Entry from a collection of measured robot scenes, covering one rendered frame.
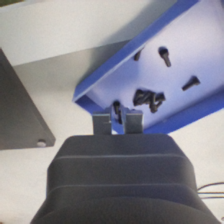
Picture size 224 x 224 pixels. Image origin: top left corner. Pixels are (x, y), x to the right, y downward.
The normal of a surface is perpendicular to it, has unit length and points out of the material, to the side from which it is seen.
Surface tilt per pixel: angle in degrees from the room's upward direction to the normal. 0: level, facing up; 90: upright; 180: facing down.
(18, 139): 0
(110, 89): 0
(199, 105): 90
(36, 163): 0
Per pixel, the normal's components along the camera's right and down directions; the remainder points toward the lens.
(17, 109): 0.00, 0.70
